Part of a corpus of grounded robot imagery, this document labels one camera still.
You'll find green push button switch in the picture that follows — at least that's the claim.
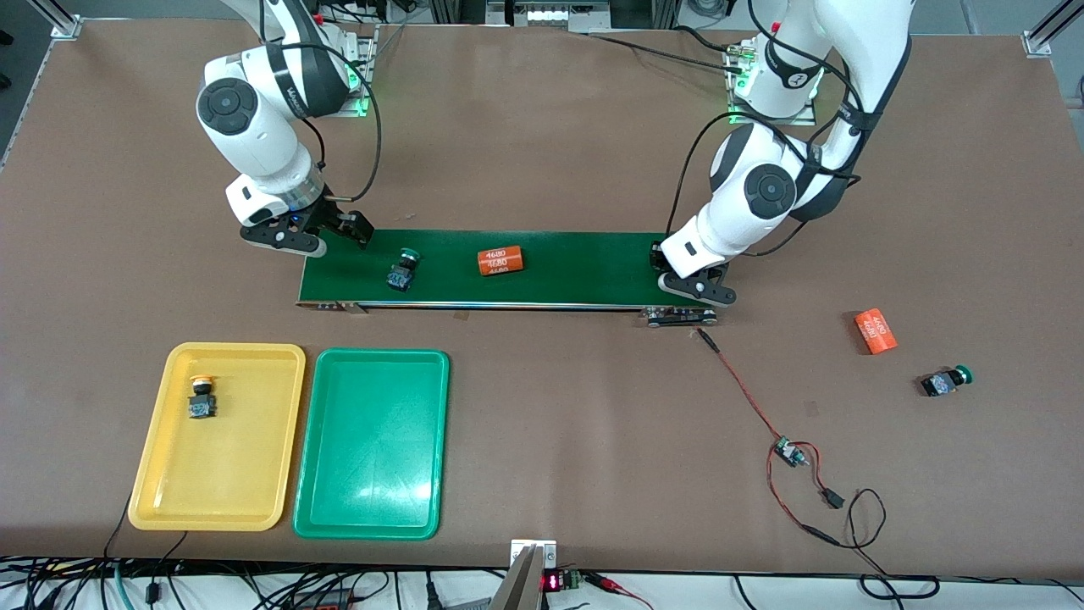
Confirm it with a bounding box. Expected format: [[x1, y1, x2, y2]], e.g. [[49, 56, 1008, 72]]
[[387, 247, 423, 293], [921, 365, 974, 398]]

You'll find orange cylinder printed 4680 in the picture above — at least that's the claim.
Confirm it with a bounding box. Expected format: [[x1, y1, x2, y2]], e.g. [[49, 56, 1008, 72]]
[[477, 246, 524, 277], [853, 308, 899, 356]]

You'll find green conveyor belt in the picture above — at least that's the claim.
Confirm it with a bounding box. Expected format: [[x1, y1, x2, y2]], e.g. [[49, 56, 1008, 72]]
[[296, 227, 718, 328]]

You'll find green plastic tray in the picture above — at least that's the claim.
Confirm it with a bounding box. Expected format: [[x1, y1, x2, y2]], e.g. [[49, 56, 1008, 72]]
[[292, 347, 451, 541]]

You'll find yellow plastic tray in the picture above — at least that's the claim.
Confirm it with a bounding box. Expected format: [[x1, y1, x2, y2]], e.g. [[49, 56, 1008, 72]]
[[127, 341, 307, 532]]

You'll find lit control box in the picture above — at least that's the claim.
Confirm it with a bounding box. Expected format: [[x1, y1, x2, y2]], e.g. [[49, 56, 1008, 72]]
[[487, 0, 612, 33]]

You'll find red clip lead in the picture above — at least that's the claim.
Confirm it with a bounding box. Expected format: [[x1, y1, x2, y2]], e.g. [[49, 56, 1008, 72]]
[[584, 573, 657, 610]]

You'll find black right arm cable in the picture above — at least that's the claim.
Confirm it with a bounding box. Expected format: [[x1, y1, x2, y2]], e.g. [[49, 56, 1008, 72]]
[[258, 0, 382, 204]]

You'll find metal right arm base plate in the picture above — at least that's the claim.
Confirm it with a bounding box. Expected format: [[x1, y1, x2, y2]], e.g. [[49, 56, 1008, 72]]
[[335, 25, 379, 119]]

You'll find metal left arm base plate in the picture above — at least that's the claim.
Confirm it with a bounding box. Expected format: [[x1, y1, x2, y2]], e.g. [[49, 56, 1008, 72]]
[[725, 47, 818, 126]]

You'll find black table cable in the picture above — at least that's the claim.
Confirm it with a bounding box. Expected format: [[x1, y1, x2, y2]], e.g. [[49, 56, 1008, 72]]
[[584, 25, 750, 75]]

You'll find aluminium frame rack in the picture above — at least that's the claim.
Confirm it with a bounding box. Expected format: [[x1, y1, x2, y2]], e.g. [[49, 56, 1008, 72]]
[[428, 0, 683, 35]]

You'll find red wire black connector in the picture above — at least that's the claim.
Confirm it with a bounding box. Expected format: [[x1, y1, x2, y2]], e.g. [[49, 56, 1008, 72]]
[[766, 441, 846, 530]]

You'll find black cable loop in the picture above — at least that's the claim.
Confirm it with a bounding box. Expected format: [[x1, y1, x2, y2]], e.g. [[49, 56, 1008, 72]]
[[800, 487, 941, 602]]

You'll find metal bracket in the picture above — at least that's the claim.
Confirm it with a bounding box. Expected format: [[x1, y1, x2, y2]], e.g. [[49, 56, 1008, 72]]
[[489, 539, 558, 610]]

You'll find aluminium profile post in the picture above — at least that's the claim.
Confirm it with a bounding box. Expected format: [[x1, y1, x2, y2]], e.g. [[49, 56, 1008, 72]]
[[24, 0, 83, 40], [1022, 0, 1084, 58]]

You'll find black cable with plug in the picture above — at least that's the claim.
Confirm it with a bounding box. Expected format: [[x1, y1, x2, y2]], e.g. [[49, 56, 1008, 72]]
[[146, 531, 189, 604]]

